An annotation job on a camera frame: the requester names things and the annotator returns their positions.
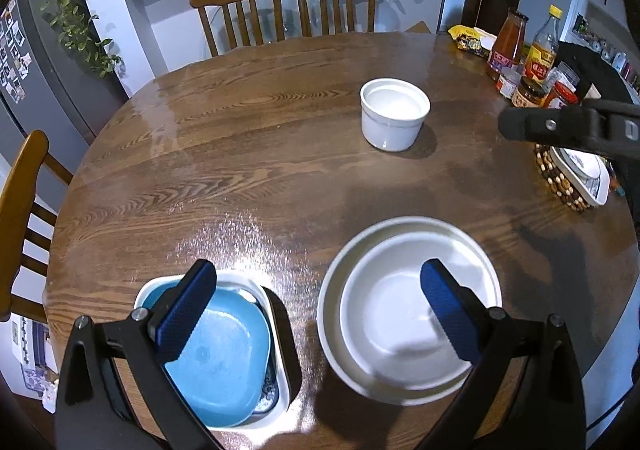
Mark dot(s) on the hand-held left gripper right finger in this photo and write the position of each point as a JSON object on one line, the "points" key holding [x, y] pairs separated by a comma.
{"points": [[450, 315]]}

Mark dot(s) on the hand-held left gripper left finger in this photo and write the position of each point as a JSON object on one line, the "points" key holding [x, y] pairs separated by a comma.
{"points": [[185, 315]]}

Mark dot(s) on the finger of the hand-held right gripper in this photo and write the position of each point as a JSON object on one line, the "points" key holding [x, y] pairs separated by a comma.
{"points": [[530, 125]]}

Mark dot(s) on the blue dish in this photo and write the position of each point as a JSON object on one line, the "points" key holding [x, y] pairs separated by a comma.
{"points": [[225, 355]]}

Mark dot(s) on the medium white bowl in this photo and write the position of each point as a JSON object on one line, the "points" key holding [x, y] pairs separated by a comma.
{"points": [[390, 300]]}

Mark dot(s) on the white square plate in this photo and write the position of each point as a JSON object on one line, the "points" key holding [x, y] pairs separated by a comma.
{"points": [[279, 345]]}

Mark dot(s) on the blue patterned square plate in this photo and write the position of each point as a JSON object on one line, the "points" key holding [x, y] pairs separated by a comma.
{"points": [[267, 397]]}

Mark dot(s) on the large white bowl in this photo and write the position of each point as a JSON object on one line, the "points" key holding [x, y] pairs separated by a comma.
{"points": [[327, 315]]}

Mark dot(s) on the small white ramekin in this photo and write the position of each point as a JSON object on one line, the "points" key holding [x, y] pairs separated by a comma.
{"points": [[390, 130]]}

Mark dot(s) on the brown sauce jar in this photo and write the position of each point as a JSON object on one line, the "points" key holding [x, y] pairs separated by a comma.
{"points": [[527, 95]]}

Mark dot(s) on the red-lid jar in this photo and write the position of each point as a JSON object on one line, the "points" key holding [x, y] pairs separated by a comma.
{"points": [[560, 95]]}

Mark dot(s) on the small white-label jar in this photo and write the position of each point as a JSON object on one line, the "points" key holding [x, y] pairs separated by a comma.
{"points": [[509, 84]]}

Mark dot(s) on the beaded wooden trivet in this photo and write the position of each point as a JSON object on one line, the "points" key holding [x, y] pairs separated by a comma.
{"points": [[555, 180]]}

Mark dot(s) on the yellow-capped brown bottle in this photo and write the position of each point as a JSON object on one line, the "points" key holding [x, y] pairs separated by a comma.
{"points": [[542, 50]]}

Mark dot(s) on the red sauce bottle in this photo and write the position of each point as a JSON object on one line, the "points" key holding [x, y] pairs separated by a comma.
{"points": [[507, 45]]}

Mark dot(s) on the dark rounded object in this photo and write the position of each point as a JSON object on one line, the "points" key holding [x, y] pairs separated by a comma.
{"points": [[600, 72]]}

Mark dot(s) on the small white dish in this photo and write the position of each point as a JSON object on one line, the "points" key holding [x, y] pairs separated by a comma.
{"points": [[595, 190]]}

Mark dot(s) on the yellow snack packet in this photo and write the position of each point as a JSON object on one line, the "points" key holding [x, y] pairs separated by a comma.
{"points": [[470, 40]]}

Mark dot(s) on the row of small bottles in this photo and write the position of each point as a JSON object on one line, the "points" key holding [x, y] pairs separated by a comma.
{"points": [[607, 52]]}

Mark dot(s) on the grey fridge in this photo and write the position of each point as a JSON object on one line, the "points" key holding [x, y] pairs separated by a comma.
{"points": [[50, 80]]}

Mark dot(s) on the group of fridge photo magnets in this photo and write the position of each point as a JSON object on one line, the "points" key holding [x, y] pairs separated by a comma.
{"points": [[12, 55]]}

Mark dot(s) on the trailing green plant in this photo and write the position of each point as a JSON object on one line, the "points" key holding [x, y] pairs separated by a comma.
{"points": [[75, 15]]}

